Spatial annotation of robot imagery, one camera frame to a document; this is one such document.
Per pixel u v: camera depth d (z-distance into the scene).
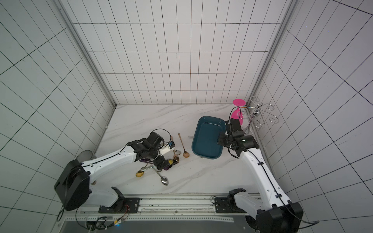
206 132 0.83
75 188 0.40
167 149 0.75
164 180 0.82
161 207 0.73
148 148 0.64
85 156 0.81
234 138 0.54
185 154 0.91
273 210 0.37
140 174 0.83
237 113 0.88
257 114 0.78
